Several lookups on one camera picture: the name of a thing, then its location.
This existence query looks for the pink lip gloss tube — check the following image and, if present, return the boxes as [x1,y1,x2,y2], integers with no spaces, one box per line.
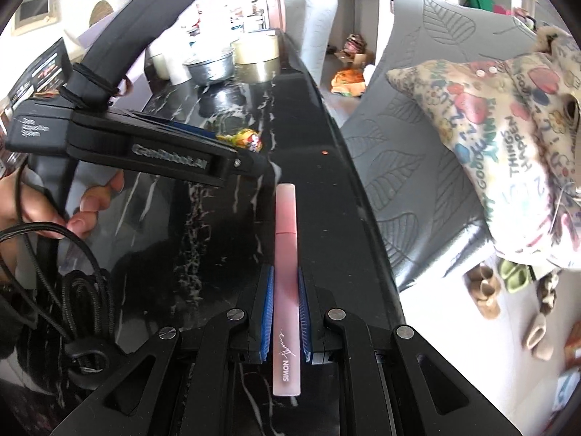
[272,183,302,397]

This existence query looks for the printed cushion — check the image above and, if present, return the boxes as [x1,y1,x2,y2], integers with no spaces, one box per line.
[386,25,581,269]

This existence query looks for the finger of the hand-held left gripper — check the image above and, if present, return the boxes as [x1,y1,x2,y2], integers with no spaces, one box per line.
[226,144,270,187]
[113,108,228,147]

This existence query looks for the black cable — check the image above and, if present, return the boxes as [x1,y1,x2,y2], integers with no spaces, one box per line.
[0,222,114,391]

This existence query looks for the black snack pouch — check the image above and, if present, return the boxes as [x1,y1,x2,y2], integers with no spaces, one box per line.
[7,39,71,105]

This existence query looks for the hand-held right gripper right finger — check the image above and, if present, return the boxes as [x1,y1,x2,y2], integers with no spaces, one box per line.
[297,268,523,436]

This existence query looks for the orange bag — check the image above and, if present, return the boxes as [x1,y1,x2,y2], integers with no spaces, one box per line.
[331,69,366,96]

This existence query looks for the brown slippers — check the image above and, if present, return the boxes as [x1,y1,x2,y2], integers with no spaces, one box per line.
[467,266,502,319]

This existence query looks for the tape roll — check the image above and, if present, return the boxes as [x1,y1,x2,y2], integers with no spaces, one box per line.
[231,32,280,64]

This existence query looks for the woven fan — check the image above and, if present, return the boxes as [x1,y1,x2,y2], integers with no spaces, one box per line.
[89,0,114,23]

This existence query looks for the person's left hand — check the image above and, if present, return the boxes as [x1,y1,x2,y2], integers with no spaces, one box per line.
[0,168,125,282]

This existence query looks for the white paper roll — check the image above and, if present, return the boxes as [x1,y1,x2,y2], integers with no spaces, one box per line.
[161,32,194,85]

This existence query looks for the metal bowl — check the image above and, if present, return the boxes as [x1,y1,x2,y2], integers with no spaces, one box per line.
[183,47,236,86]

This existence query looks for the gold wall panel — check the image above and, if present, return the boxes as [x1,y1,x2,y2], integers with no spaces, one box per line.
[11,0,62,36]

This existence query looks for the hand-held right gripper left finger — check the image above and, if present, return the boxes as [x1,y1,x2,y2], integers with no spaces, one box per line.
[50,266,275,436]

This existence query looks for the green slippers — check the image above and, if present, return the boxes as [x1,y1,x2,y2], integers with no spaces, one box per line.
[499,259,534,291]

